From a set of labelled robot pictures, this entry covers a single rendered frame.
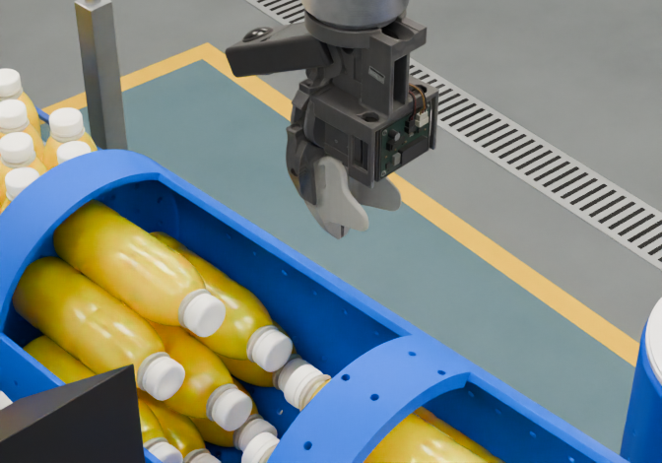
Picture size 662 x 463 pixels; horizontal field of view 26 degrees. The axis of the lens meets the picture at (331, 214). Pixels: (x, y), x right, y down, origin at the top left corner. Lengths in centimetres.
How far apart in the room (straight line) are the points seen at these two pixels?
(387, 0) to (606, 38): 312
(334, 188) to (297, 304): 42
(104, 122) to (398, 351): 93
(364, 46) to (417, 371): 33
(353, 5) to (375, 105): 8
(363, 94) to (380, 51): 4
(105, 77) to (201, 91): 178
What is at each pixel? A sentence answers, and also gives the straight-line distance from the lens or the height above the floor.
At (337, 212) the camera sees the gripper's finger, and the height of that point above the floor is 140.
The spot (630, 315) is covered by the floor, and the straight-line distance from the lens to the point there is 315.
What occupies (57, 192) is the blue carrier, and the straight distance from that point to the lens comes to 140.
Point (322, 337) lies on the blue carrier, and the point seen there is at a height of 106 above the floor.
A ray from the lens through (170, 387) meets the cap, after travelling 137.
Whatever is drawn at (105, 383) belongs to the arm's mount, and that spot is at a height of 136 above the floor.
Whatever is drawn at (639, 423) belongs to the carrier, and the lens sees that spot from 157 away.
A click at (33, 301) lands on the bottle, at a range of 144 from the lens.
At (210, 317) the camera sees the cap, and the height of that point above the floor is 116.
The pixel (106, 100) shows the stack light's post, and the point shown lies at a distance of 204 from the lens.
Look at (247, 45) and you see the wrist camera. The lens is 108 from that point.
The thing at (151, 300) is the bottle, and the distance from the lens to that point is 137.
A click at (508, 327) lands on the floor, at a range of 308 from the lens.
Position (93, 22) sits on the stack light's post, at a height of 108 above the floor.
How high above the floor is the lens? 206
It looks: 38 degrees down
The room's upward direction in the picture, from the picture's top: straight up
